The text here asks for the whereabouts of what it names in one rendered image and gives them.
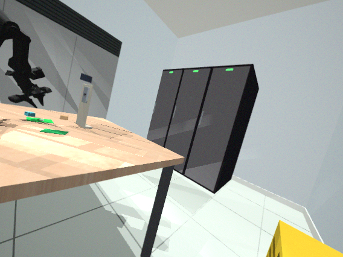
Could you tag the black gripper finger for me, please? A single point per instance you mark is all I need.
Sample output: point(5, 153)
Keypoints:
point(31, 102)
point(41, 100)

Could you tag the small tan block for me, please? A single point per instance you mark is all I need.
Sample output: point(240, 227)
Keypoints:
point(63, 117)

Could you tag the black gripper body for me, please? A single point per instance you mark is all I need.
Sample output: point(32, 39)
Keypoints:
point(19, 98)

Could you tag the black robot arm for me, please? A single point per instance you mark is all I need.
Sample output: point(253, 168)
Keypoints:
point(19, 62)

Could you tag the light blue cube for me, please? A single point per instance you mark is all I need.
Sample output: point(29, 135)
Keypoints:
point(27, 113)

